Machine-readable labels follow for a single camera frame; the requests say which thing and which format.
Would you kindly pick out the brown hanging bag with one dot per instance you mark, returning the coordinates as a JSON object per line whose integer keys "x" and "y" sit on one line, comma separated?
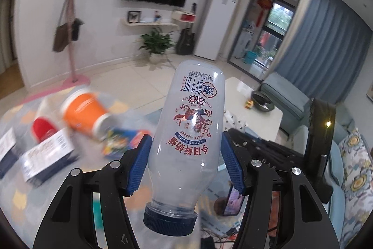
{"x": 61, "y": 37}

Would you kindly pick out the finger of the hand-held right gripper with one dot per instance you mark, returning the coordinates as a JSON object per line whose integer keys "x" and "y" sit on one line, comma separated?
{"x": 271, "y": 152}

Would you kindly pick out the colourful blue snack packet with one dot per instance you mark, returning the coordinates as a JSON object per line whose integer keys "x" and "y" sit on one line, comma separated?
{"x": 119, "y": 144}

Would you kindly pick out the white and red box shelf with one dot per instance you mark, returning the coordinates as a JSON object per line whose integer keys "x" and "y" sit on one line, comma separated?
{"x": 183, "y": 16}

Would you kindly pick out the small figurine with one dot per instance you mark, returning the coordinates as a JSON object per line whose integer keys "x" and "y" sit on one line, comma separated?
{"x": 157, "y": 17}

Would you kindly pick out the balcony glass door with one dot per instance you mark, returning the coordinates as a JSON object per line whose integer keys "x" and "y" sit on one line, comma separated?
{"x": 276, "y": 21}

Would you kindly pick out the blue and white carton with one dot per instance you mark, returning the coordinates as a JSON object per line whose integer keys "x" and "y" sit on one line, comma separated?
{"x": 7, "y": 149}
{"x": 43, "y": 155}

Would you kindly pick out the small yellow toy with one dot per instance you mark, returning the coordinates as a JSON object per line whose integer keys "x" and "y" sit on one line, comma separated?
{"x": 249, "y": 104}

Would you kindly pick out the floral cushion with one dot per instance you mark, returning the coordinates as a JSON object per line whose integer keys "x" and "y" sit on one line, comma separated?
{"x": 358, "y": 167}

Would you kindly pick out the black hanging bag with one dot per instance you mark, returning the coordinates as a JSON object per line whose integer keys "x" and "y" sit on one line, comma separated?
{"x": 76, "y": 30}

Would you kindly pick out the dark bowl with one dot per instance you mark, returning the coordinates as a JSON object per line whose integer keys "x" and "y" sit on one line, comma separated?
{"x": 262, "y": 101}

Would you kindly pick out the patterned tablecloth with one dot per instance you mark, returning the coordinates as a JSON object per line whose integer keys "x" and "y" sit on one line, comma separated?
{"x": 17, "y": 202}

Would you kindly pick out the smartphone with lit screen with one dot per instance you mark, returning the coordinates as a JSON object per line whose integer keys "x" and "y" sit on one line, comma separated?
{"x": 234, "y": 199}

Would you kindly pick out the white coffee table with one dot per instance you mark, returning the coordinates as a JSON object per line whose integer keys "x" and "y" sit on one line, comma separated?
{"x": 242, "y": 91}

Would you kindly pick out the pink coat rack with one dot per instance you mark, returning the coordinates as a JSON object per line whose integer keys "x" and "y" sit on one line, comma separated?
{"x": 73, "y": 33}

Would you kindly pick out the grey-blue curtain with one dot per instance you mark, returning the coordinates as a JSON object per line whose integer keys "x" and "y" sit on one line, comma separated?
{"x": 320, "y": 39}

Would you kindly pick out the teal bucket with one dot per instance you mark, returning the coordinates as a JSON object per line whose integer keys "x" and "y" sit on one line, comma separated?
{"x": 249, "y": 57}

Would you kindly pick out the white milk bottle blue cap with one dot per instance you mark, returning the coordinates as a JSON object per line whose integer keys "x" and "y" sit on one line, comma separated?
{"x": 186, "y": 149}

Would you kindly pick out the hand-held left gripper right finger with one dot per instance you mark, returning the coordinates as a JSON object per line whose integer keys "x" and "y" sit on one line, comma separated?
{"x": 233, "y": 164}

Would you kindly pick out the red knot decoration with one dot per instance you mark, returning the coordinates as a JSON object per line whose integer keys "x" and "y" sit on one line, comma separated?
{"x": 263, "y": 4}

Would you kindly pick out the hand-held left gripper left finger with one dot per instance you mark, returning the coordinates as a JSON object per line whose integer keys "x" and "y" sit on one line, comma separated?
{"x": 140, "y": 164}

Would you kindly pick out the potted green plant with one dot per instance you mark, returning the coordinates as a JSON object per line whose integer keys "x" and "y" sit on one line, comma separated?
{"x": 156, "y": 42}

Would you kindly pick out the black guitar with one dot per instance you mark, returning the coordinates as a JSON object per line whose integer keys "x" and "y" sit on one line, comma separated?
{"x": 185, "y": 42}

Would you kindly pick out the black butterfly picture frame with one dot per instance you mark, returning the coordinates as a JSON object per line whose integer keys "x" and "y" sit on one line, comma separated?
{"x": 134, "y": 16}

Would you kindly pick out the red paper cup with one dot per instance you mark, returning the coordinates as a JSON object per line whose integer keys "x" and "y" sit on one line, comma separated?
{"x": 43, "y": 126}

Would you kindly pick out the grey-blue sofa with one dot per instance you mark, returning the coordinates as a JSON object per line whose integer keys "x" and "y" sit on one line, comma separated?
{"x": 285, "y": 91}

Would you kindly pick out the white curved wall shelf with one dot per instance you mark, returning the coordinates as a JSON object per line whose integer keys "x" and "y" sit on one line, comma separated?
{"x": 145, "y": 23}

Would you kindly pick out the orange paper cup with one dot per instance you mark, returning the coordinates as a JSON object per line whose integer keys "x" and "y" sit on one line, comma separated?
{"x": 81, "y": 113}

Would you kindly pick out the white washing machine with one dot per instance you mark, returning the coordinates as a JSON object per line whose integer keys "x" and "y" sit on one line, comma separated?
{"x": 244, "y": 43}

